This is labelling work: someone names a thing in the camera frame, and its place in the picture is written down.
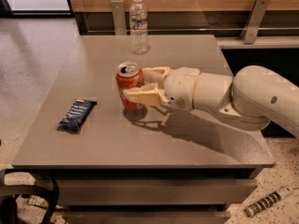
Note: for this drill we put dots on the metal bracket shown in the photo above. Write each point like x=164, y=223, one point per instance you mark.
x=250, y=32
x=118, y=14

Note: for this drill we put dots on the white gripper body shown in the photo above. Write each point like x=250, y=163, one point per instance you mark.
x=180, y=87

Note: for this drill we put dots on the grey lower drawer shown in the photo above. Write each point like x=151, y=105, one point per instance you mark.
x=151, y=217

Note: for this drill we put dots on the grey drawer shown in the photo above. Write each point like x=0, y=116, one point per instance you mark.
x=154, y=191
x=151, y=217

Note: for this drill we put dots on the white power strip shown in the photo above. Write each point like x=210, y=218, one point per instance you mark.
x=268, y=201

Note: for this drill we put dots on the left metal bracket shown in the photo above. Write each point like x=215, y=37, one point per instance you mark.
x=118, y=14

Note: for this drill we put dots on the black office chair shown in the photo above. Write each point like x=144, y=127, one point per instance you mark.
x=27, y=197

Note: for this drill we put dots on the blue rxbar blueberry bar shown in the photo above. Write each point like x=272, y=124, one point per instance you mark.
x=77, y=114

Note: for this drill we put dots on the clear plastic water bottle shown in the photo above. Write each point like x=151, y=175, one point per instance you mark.
x=138, y=18

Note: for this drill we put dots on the right metal bracket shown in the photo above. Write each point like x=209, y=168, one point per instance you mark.
x=250, y=32

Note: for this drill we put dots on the red coke can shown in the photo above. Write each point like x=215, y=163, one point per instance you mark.
x=128, y=76

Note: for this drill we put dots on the grey upper drawer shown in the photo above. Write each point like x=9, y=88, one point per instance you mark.
x=154, y=191

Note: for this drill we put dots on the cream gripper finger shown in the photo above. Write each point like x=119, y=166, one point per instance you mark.
x=149, y=94
x=156, y=74

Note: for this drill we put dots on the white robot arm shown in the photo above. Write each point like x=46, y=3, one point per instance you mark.
x=250, y=100

